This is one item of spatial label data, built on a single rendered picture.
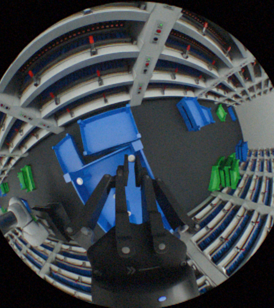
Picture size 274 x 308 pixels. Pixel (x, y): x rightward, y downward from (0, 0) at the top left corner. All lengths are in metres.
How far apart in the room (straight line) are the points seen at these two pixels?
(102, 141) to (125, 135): 0.14
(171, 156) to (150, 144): 0.20
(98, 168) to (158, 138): 0.56
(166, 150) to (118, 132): 0.41
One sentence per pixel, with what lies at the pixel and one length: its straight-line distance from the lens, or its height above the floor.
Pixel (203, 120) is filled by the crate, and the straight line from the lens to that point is 1.03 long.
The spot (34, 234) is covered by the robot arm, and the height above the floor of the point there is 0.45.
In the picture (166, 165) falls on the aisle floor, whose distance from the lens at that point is 0.75.
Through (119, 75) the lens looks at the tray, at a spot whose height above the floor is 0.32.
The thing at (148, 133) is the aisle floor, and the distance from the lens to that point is 0.71.
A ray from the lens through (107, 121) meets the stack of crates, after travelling 0.55.
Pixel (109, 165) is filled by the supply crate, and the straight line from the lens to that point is 0.26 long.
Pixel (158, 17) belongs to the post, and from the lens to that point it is 0.43.
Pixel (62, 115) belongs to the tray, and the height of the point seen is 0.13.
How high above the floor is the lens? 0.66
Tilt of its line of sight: 82 degrees down
